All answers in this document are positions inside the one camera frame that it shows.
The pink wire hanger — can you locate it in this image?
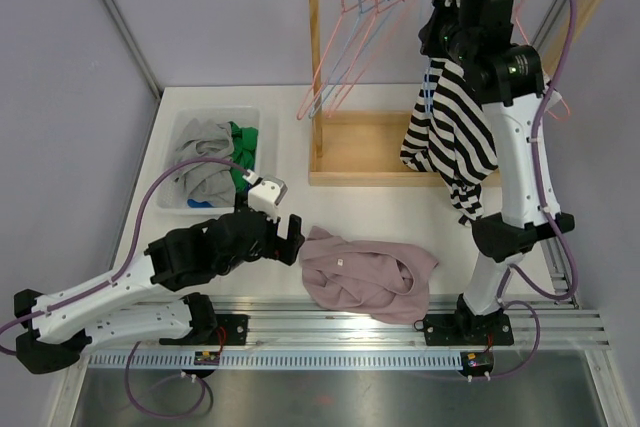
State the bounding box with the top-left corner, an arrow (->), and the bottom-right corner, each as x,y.
322,0 -> 416,117
296,0 -> 357,120
513,0 -> 572,122

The grey tank top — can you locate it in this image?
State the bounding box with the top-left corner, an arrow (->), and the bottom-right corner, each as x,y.
171,119 -> 236,208

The blue tank top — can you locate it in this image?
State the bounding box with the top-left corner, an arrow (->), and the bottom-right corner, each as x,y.
187,199 -> 213,209

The green tank top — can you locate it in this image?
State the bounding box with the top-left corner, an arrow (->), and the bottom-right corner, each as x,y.
229,122 -> 259,170

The black white striped tank top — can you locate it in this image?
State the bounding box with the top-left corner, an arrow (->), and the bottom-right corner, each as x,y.
400,58 -> 498,226

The pink tank top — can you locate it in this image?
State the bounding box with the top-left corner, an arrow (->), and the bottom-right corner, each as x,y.
298,226 -> 439,325

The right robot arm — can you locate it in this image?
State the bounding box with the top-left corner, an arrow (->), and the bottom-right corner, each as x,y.
419,0 -> 575,346

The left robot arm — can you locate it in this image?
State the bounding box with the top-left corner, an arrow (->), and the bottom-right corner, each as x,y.
14,208 -> 305,374

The clear plastic basket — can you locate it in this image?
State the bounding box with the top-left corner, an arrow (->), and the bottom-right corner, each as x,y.
155,106 -> 263,216

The wooden clothes rack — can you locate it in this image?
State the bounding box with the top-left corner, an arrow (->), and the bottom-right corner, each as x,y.
308,0 -> 602,187

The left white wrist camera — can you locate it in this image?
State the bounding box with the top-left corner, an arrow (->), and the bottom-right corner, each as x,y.
243,170 -> 288,222

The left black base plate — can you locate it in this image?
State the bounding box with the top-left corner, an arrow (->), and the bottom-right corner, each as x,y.
211,314 -> 250,346

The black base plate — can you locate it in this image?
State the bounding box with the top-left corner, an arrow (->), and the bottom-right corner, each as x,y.
211,314 -> 250,346
414,310 -> 514,347

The white slotted cable duct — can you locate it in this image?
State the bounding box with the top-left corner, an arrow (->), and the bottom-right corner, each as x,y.
88,349 -> 462,371

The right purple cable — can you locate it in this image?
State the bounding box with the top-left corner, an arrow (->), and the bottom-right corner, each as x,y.
469,0 -> 581,383

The purple cable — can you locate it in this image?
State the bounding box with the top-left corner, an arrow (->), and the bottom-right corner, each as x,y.
469,0 -> 581,383
0,156 -> 251,353

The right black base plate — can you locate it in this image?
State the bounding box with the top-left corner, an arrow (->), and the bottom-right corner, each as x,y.
414,310 -> 514,347

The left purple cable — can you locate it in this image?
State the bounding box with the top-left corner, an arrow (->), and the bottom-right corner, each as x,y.
0,156 -> 251,353

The aluminium mounting rail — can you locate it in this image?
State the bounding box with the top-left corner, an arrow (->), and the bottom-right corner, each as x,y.
89,294 -> 612,353

